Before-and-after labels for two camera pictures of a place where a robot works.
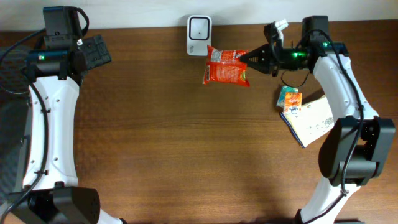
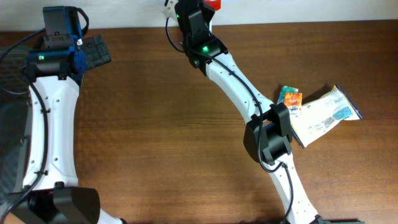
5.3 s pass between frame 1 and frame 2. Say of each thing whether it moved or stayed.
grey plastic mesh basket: stayed
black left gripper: stayed
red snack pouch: moved
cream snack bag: stayed
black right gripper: moved
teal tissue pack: stayed
